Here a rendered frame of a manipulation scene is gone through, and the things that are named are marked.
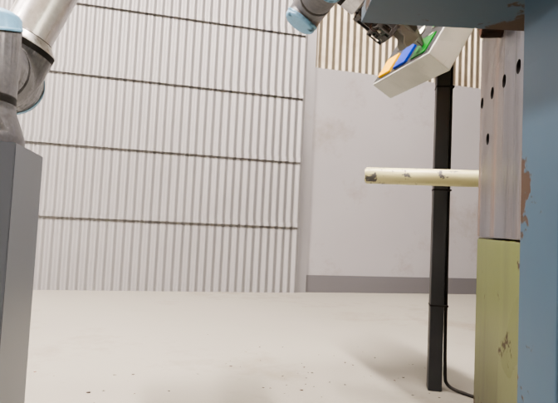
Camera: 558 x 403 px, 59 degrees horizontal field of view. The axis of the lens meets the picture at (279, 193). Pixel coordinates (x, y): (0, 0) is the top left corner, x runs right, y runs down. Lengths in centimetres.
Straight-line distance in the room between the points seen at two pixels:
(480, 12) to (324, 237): 296
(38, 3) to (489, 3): 98
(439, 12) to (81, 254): 291
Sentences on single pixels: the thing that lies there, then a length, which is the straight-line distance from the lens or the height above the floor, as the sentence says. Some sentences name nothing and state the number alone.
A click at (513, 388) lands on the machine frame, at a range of 94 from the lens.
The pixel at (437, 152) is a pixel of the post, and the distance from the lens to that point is 159.
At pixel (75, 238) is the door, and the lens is 331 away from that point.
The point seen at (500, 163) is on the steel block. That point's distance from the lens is 102.
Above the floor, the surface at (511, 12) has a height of 74.
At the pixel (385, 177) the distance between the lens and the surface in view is 135.
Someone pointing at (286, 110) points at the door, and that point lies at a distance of 347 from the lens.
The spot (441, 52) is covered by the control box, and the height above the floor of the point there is 97.
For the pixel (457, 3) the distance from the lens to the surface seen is 63.
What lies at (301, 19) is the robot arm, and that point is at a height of 101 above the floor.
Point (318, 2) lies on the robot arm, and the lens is 128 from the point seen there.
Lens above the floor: 48
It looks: 3 degrees up
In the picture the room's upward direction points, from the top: 3 degrees clockwise
